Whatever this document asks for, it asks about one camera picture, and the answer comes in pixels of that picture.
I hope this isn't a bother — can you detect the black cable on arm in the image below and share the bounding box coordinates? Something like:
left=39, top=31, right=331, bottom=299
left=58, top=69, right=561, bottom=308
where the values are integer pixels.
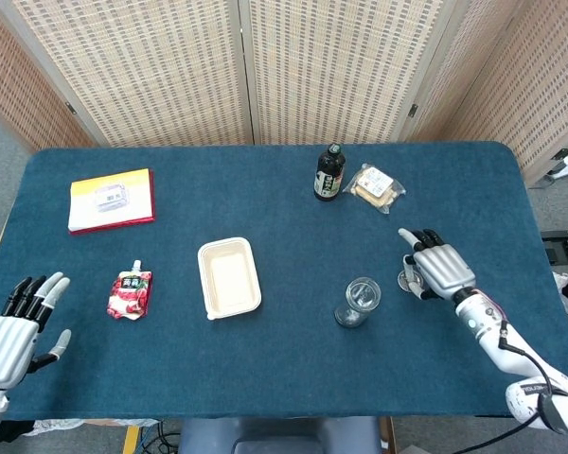
left=498, top=320, right=568, bottom=429

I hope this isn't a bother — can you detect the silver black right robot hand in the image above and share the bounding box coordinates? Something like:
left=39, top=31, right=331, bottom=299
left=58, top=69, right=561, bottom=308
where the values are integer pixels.
left=397, top=227, right=477, bottom=302

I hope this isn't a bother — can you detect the yellow white book red cover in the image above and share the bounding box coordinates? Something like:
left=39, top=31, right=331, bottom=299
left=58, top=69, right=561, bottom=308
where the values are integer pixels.
left=67, top=167, right=156, bottom=236

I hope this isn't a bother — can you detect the dark tea bottle black cap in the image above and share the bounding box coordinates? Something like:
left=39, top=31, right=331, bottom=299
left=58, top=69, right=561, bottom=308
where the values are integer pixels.
left=313, top=143, right=347, bottom=203

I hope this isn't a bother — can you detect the beige plastic food container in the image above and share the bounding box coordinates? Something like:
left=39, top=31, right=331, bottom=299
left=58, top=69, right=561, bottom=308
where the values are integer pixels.
left=197, top=236, right=263, bottom=322

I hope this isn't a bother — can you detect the blue tablecloth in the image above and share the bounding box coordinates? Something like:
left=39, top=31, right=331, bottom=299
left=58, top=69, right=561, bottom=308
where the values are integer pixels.
left=0, top=140, right=568, bottom=421

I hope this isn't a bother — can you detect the clear bag of biscuits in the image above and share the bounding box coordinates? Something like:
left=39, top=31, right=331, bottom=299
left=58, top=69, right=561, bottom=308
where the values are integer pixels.
left=342, top=163, right=407, bottom=217

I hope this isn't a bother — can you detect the woven folding screen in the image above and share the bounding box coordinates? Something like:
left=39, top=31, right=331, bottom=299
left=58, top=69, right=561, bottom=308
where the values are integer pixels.
left=0, top=0, right=568, bottom=185

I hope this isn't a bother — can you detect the clear glass jar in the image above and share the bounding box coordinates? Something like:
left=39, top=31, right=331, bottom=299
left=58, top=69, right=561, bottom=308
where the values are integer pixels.
left=334, top=277, right=382, bottom=330

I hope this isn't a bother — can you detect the red jelly drink pouch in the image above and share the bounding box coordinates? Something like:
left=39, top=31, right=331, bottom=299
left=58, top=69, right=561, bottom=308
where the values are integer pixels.
left=106, top=259, right=154, bottom=322

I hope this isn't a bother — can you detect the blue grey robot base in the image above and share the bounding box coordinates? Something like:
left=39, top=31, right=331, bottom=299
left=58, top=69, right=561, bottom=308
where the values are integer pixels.
left=177, top=416, right=382, bottom=454

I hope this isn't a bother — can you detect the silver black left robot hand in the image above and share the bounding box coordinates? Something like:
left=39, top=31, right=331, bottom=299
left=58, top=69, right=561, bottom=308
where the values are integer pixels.
left=0, top=271, right=72, bottom=390

